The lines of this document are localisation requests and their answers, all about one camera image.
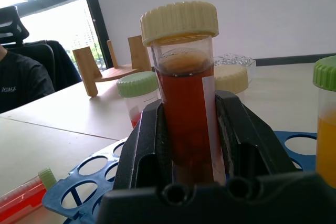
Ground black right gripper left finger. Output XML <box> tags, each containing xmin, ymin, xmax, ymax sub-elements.
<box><xmin>113</xmin><ymin>100</ymin><xmax>174</xmax><ymax>191</ymax></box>

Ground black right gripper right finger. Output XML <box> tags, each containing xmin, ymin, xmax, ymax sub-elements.
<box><xmin>214</xmin><ymin>90</ymin><xmax>305</xmax><ymax>183</ymax></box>

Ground brown liquid tube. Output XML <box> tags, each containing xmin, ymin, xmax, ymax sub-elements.
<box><xmin>139</xmin><ymin>1</ymin><xmax>227</xmax><ymax>186</ymax></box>

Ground test tube with cream cap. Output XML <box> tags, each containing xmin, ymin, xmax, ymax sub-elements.
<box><xmin>214</xmin><ymin>63</ymin><xmax>249</xmax><ymax>95</ymax></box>

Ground blue test tube rack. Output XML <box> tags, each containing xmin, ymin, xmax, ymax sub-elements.
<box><xmin>41</xmin><ymin>130</ymin><xmax>318</xmax><ymax>224</ymax></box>

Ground wooden rack with pegs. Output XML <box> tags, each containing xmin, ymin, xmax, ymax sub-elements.
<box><xmin>72</xmin><ymin>35</ymin><xmax>153</xmax><ymax>97</ymax></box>

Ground red liquid tube, green cap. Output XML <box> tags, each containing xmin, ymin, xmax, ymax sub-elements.
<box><xmin>0</xmin><ymin>167</ymin><xmax>57</xmax><ymax>224</ymax></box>
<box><xmin>117</xmin><ymin>71</ymin><xmax>161</xmax><ymax>130</ymax></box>

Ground clear plastic tray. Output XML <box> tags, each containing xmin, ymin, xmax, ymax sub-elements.
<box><xmin>213</xmin><ymin>53</ymin><xmax>257</xmax><ymax>83</ymax></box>

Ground orange liquid tube, green cap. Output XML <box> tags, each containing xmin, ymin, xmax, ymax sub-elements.
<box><xmin>312</xmin><ymin>55</ymin><xmax>336</xmax><ymax>188</ymax></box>

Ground person in black shirt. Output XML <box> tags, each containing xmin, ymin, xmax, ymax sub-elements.
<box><xmin>0</xmin><ymin>45</ymin><xmax>55</xmax><ymax>114</ymax></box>

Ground black office chair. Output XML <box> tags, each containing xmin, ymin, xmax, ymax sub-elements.
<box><xmin>0</xmin><ymin>5</ymin><xmax>82</xmax><ymax>92</ymax></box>

